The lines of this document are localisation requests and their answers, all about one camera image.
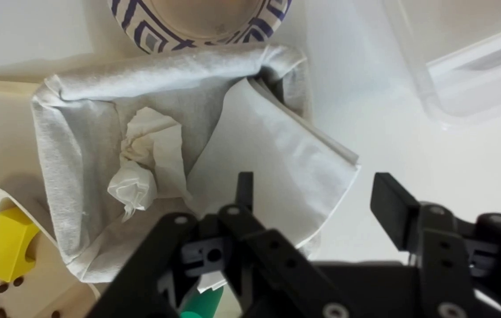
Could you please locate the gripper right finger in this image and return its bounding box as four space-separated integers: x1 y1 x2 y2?
370 172 501 318

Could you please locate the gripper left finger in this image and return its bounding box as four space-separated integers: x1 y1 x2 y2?
86 171 353 318

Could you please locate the crumpled white napkin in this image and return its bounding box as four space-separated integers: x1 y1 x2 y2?
107 106 190 222

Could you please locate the clear plastic takeaway pack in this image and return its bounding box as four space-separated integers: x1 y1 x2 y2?
382 0 501 129

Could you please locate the grey cloth basket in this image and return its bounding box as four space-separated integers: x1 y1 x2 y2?
31 43 322 284

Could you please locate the green plastic object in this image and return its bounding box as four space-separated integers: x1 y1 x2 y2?
179 285 225 318

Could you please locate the stack of folded white napkins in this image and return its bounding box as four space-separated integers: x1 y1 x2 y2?
185 77 361 249

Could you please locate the white board with holes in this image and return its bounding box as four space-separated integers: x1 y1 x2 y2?
0 185 102 318

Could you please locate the blue patterned paper bowl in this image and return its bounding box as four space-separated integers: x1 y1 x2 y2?
107 0 293 55

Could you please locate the yellow block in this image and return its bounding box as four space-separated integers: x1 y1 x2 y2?
0 207 40 283

